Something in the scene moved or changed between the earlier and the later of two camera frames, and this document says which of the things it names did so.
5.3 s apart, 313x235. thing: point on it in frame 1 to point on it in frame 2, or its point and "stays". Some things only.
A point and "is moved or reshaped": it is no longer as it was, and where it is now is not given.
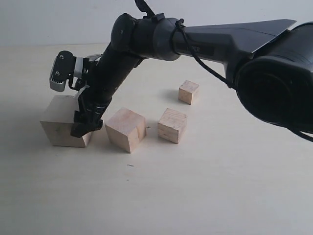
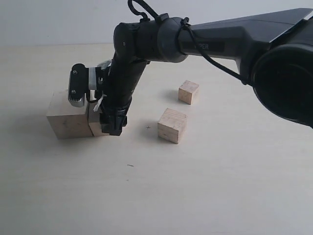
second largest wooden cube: x=126 y=129 is moved or reshaped
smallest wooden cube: x=188 y=91 stays
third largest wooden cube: x=172 y=126 stays
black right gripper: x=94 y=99 to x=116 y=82
